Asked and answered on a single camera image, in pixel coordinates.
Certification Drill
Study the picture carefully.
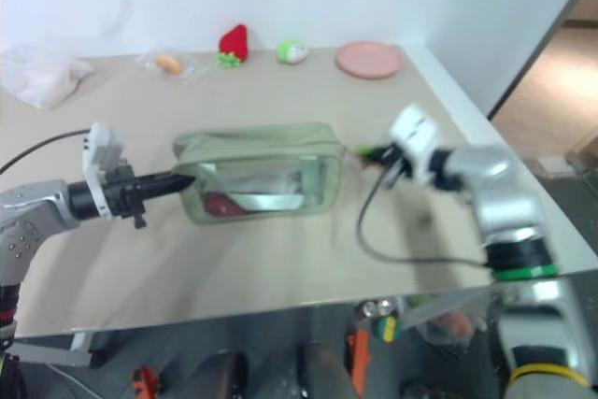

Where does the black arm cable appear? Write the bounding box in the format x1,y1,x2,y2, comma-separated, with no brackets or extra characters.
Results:
355,165,492,271
0,129,93,174

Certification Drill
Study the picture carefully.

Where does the white table bracket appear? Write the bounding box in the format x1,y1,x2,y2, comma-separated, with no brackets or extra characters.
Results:
69,331,94,354

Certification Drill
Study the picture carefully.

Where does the green and white plush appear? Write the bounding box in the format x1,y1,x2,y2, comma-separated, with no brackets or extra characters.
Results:
276,39,310,65

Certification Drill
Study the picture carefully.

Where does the green plush keychain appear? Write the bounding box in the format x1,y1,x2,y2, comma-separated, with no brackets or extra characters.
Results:
352,145,382,163

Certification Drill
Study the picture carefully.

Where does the orange handled tool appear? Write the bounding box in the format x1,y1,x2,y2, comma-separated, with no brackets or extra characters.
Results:
345,328,374,398

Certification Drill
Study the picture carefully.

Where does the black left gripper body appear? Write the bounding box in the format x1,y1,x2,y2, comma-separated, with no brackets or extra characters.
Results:
103,159,150,231

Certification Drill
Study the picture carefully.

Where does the red strawberry plush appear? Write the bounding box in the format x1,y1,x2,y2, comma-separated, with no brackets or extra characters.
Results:
214,22,249,69

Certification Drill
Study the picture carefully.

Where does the green yellow round object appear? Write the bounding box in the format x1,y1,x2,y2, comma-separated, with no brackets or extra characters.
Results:
372,316,404,343

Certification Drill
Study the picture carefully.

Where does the green pouch with clear window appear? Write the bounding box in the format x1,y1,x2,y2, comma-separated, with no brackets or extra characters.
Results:
171,121,348,228

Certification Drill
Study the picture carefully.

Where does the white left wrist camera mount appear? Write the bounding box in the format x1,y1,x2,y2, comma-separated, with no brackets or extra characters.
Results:
81,121,128,222

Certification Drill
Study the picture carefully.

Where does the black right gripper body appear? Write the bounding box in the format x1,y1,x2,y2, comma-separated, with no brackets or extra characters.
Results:
378,143,415,187

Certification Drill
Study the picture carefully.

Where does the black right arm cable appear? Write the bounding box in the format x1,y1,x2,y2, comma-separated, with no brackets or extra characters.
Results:
355,165,492,271

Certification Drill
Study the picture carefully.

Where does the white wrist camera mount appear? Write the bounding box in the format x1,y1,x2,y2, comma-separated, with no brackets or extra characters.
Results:
388,104,443,186
81,121,128,222

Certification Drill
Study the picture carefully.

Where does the red item inside pouch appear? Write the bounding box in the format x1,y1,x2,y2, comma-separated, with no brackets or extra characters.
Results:
203,190,245,219

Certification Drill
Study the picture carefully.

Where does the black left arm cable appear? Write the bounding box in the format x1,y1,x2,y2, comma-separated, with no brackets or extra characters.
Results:
0,129,93,174

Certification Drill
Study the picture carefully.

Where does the orange toy in wrapper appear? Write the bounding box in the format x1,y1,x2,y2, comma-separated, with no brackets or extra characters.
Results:
155,53,184,75

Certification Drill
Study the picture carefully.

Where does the clear bag with fruit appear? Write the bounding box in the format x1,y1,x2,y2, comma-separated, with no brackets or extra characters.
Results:
410,294,474,351

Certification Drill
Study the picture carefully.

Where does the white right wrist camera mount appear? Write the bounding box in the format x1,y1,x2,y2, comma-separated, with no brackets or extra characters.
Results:
388,104,443,186

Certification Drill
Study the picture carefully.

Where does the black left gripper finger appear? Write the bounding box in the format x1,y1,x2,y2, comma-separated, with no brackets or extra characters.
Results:
139,173,196,188
139,183,192,198

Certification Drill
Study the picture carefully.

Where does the small orange and black object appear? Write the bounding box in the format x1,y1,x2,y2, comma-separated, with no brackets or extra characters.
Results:
132,365,164,399

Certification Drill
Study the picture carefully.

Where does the pink plate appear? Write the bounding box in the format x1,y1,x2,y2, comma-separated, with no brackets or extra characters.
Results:
334,40,405,81

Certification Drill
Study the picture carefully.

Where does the large clear plastic bag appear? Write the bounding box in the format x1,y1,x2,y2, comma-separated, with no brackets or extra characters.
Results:
0,42,95,111

